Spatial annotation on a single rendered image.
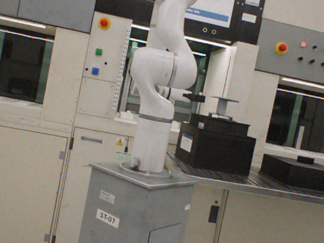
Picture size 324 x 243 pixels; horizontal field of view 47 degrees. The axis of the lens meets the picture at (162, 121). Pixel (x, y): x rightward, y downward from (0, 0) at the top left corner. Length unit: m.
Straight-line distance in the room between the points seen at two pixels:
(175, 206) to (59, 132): 0.92
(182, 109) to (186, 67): 1.67
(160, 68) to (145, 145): 0.26
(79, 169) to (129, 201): 0.86
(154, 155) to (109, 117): 0.78
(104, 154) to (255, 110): 0.86
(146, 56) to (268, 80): 1.05
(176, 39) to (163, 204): 0.56
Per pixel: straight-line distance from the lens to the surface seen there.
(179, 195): 1.28
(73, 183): 2.04
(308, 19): 2.29
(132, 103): 2.87
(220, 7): 2.10
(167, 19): 1.35
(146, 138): 1.24
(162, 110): 1.23
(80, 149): 2.00
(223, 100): 1.74
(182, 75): 1.24
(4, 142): 2.06
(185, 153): 1.71
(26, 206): 2.10
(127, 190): 1.19
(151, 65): 1.23
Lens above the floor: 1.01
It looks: 3 degrees down
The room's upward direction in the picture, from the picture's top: 11 degrees clockwise
